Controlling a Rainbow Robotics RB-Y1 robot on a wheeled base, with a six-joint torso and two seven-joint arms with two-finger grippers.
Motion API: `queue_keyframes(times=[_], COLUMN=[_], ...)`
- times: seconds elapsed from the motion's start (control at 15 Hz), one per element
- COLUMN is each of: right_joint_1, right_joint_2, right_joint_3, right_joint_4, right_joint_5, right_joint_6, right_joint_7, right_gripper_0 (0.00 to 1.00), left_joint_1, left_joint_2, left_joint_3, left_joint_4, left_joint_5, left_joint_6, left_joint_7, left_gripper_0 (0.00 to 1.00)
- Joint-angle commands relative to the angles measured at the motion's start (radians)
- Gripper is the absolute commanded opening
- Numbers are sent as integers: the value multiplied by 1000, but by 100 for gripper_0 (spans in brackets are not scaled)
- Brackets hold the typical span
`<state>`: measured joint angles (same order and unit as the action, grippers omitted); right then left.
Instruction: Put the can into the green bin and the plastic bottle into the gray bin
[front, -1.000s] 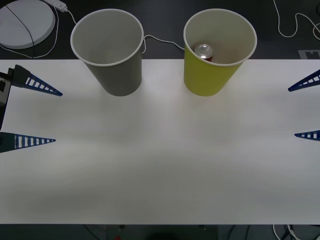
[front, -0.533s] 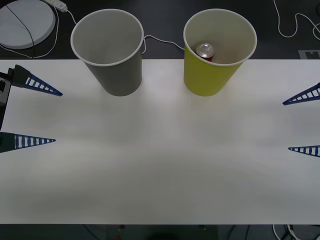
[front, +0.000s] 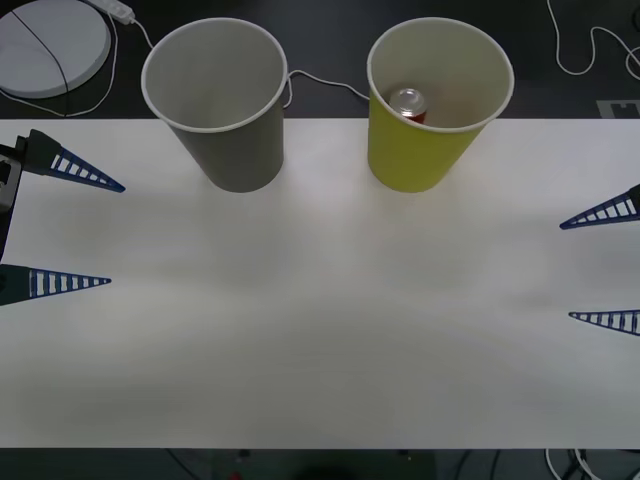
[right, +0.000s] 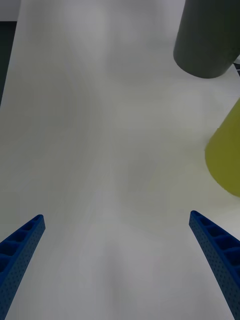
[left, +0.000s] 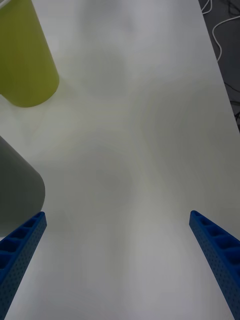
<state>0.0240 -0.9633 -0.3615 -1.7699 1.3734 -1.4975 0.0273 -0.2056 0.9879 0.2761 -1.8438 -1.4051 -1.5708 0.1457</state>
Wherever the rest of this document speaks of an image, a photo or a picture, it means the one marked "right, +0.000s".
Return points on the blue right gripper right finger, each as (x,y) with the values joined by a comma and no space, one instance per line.
(220,252)

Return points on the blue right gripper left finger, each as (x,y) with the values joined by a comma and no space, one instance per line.
(15,265)

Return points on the yellow-green plastic waste bin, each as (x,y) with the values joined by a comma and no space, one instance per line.
(226,155)

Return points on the grey plastic waste bin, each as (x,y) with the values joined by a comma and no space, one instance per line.
(205,45)

